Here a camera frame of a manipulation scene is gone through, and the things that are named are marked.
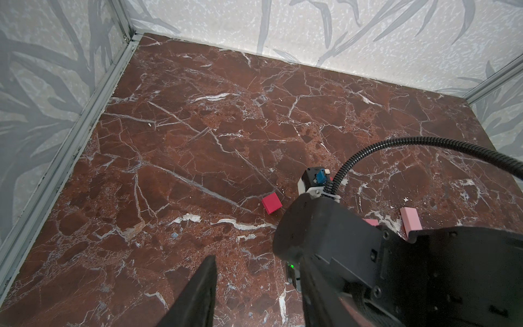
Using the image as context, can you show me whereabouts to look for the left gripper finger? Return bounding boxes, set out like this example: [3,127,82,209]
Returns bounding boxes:
[157,256,217,327]

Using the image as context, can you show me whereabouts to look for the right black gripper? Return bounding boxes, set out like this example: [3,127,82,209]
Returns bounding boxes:
[273,193,428,326]

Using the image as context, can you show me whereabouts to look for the light pink long block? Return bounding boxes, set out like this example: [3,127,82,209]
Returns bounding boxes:
[400,207,422,238]

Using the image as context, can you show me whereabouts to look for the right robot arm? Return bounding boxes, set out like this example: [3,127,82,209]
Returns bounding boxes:
[272,136,522,326]

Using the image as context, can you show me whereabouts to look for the magenta cube near centre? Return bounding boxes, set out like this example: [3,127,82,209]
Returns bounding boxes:
[261,192,283,215]

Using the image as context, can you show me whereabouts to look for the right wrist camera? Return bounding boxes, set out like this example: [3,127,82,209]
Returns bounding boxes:
[297,166,340,203]

